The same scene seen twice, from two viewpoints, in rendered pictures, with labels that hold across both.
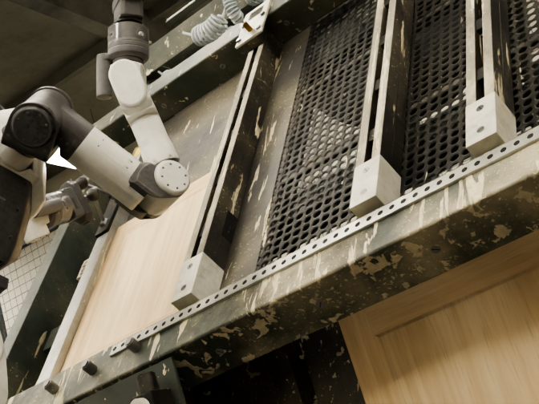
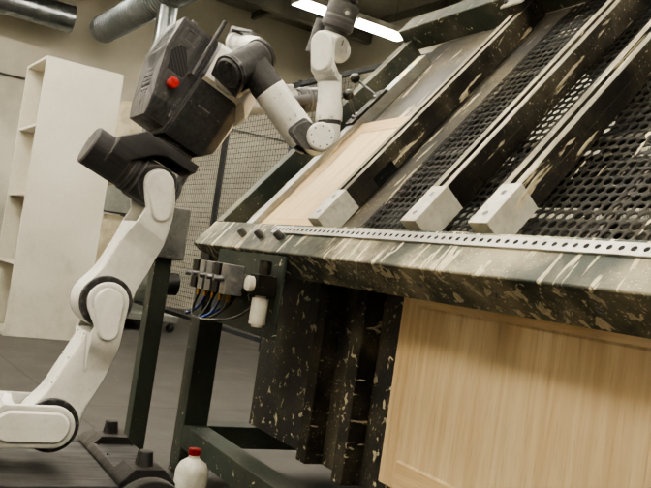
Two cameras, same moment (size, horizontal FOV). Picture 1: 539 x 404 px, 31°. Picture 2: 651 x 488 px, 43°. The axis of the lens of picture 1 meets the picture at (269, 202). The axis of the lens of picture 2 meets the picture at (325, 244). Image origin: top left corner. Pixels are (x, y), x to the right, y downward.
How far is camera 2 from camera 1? 100 cm
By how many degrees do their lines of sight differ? 33
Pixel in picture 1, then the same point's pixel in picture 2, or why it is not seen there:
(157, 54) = not seen: outside the picture
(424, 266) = (415, 290)
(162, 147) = (327, 109)
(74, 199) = not seen: hidden behind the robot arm
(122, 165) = (287, 116)
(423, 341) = (439, 329)
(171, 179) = (318, 138)
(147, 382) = (262, 267)
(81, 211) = not seen: hidden behind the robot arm
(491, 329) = (473, 349)
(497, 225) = (454, 292)
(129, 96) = (318, 62)
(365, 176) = (426, 199)
